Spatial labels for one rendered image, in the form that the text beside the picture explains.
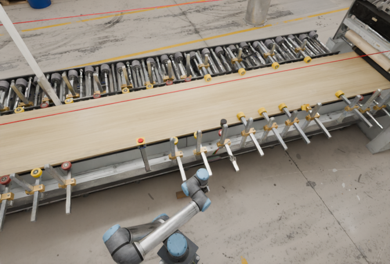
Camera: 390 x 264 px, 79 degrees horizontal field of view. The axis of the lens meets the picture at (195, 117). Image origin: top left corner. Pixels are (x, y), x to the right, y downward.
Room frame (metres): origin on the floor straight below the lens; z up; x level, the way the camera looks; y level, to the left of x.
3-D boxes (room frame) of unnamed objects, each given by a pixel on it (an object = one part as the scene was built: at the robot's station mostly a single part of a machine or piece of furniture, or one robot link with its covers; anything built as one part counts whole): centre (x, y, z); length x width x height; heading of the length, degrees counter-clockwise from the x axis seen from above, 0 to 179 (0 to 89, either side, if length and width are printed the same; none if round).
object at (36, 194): (0.69, 1.32, 0.84); 0.43 x 0.03 x 0.04; 19
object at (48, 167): (0.81, 1.14, 0.94); 0.03 x 0.03 x 0.48; 19
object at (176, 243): (0.37, 0.10, 0.79); 0.17 x 0.15 x 0.18; 41
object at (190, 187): (0.66, 0.00, 1.25); 0.12 x 0.12 x 0.09; 41
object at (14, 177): (0.73, 1.38, 0.92); 0.03 x 0.03 x 0.48; 19
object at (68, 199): (0.77, 1.08, 0.81); 0.43 x 0.03 x 0.04; 19
